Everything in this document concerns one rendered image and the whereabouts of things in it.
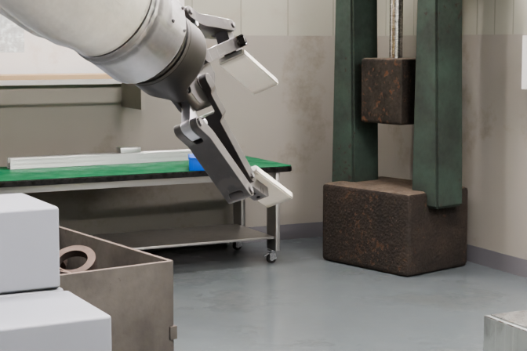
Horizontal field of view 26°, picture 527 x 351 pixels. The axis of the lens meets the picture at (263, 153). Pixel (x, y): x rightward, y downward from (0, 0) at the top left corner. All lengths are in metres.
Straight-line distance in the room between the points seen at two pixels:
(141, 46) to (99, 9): 0.07
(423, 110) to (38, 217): 4.69
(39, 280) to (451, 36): 4.82
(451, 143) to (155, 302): 3.77
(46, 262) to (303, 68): 5.87
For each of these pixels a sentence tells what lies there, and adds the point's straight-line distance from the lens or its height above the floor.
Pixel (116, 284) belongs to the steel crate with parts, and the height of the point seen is 0.67.
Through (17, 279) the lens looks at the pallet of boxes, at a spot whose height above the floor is 0.88.
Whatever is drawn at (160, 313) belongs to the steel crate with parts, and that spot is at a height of 0.54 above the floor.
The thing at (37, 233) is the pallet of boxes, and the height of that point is 1.01.
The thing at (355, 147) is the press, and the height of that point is 0.80.
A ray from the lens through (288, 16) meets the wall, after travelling 8.92.
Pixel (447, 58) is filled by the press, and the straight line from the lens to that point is 7.63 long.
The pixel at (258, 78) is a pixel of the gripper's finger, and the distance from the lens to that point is 1.18.
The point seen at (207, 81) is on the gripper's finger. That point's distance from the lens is 1.03.
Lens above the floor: 1.54
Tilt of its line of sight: 6 degrees down
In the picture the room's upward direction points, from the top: straight up
